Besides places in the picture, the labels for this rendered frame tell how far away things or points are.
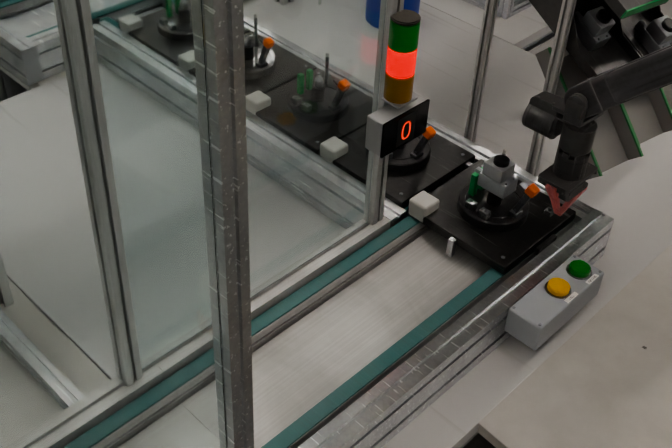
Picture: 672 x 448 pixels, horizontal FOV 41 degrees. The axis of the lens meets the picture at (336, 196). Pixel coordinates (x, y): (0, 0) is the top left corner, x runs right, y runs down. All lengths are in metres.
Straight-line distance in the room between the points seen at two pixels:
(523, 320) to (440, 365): 0.19
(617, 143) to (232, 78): 1.35
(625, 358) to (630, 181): 0.55
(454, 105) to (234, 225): 1.51
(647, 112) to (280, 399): 1.07
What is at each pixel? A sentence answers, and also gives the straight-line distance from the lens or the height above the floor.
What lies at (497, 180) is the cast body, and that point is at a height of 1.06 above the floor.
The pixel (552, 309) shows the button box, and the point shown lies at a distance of 1.66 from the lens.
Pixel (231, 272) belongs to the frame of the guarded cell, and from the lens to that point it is 0.89.
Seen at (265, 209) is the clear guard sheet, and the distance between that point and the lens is 1.51.
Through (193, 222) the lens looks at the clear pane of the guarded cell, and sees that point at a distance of 0.83.
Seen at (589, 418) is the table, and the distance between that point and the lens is 1.65.
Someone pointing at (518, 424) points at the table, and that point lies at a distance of 1.61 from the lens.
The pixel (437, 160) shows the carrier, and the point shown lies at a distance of 1.93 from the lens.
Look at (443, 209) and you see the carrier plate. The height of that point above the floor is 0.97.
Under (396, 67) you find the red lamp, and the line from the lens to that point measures 1.53.
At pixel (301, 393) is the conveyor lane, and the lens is 1.53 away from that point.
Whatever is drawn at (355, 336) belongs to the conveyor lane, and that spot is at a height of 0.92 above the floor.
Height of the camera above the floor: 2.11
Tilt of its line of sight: 39 degrees down
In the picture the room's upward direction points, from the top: 3 degrees clockwise
